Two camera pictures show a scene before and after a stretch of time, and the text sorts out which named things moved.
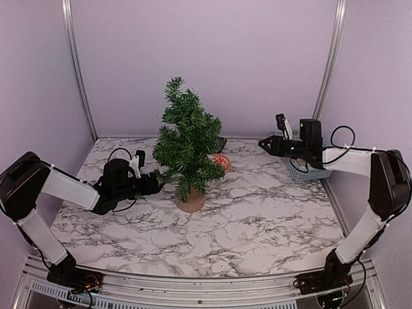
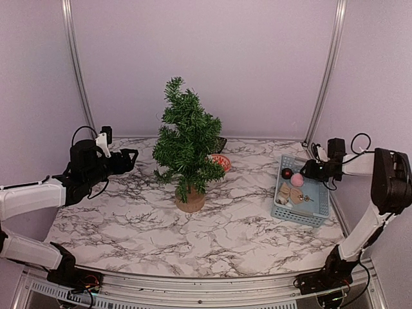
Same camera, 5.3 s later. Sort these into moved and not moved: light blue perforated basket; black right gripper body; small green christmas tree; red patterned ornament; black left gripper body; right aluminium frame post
Moved: black left gripper body; light blue perforated basket; black right gripper body
Not moved: small green christmas tree; red patterned ornament; right aluminium frame post
